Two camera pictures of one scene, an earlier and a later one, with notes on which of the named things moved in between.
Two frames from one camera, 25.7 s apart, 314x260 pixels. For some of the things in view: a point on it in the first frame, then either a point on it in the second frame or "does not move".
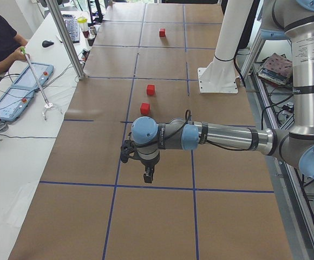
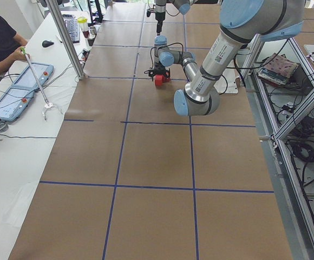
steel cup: (93, 30) does not move
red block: (145, 108) -> (160, 79)
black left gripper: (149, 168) -> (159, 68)
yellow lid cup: (83, 24) does not move
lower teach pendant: (12, 104) does not move
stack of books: (276, 69) does not move
